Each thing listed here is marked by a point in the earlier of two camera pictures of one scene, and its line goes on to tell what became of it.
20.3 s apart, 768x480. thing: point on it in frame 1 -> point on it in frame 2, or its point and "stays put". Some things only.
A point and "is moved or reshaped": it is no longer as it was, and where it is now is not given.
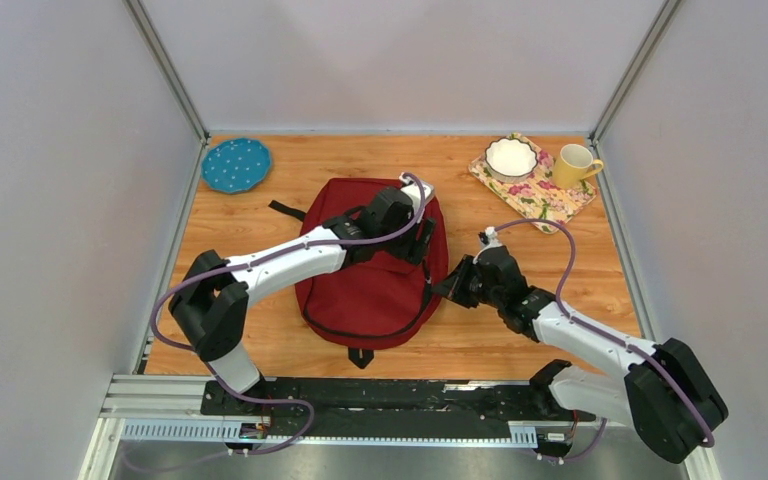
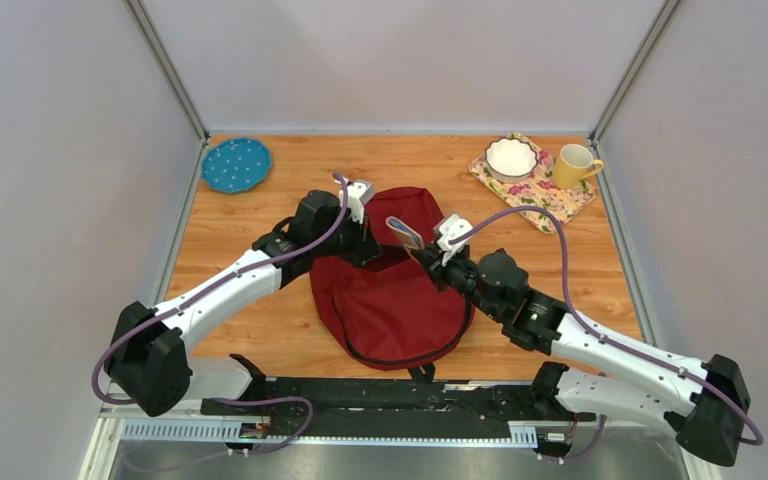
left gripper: x=416 y=251 -> x=366 y=245
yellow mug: x=574 y=163 stays put
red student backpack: x=374 y=301 is moved or reshaped
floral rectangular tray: x=538 y=196 stays put
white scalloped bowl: x=510 y=160 stays put
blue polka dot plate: x=237 y=166 stays put
